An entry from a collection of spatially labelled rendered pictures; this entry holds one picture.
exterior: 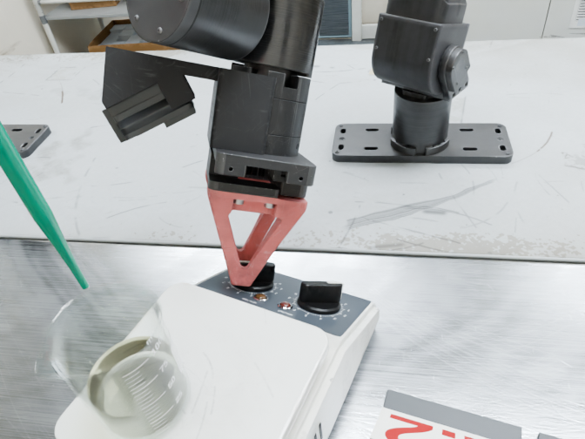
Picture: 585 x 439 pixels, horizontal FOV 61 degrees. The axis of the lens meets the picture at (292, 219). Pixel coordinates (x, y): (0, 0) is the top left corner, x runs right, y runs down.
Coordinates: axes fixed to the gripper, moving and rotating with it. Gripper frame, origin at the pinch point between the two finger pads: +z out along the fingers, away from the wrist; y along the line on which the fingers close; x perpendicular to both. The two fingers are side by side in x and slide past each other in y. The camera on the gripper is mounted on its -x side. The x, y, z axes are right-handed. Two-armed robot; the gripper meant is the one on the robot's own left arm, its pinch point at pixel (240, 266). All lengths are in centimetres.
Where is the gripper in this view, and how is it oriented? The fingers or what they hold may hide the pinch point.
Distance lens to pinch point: 38.2
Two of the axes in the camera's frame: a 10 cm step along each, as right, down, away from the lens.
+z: -1.7, 9.5, 2.5
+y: 1.9, 2.8, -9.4
